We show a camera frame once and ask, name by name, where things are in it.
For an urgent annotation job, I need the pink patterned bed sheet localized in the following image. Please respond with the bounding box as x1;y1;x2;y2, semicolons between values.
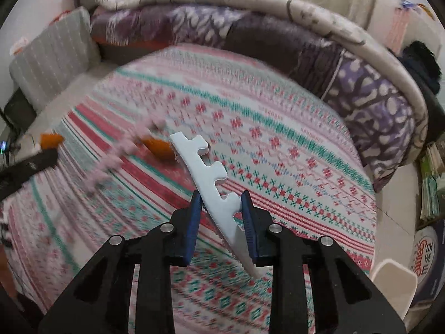
0;43;378;334

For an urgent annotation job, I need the dark clothing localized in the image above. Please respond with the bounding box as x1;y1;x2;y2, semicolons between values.
401;41;445;94

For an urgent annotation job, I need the orange peel piece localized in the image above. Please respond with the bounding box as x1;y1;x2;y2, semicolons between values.
39;133;65;150
141;137;174;162

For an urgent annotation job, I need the white plastic bin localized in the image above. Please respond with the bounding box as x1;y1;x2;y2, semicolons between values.
369;259;418;321

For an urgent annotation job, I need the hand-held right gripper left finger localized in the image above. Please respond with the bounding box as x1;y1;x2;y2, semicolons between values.
38;191;203;334

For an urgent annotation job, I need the purple patterned quilt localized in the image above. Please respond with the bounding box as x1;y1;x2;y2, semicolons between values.
90;5;418;192

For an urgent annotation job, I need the grey striped pillow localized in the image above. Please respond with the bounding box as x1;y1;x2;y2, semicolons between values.
9;6;101;112

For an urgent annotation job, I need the beige patterned blanket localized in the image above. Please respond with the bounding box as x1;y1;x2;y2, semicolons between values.
95;0;430;162

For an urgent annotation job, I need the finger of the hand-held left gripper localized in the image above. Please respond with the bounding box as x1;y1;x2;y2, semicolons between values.
19;148;60;181

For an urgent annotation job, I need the pink patterned strip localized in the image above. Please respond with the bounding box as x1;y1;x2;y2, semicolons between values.
83;118;167;196

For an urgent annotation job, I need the white foam piece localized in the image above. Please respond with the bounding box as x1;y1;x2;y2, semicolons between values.
170;132;261;279

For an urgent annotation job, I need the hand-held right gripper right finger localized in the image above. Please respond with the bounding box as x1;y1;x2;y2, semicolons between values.
241;191;407;334

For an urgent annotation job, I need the stack of books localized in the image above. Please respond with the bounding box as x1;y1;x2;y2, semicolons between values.
419;143;445;221

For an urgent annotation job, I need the printed cardboard box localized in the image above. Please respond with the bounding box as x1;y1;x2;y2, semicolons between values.
408;219;445;307

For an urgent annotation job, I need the pink wall hanging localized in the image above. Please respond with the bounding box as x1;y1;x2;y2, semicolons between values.
387;5;414;52

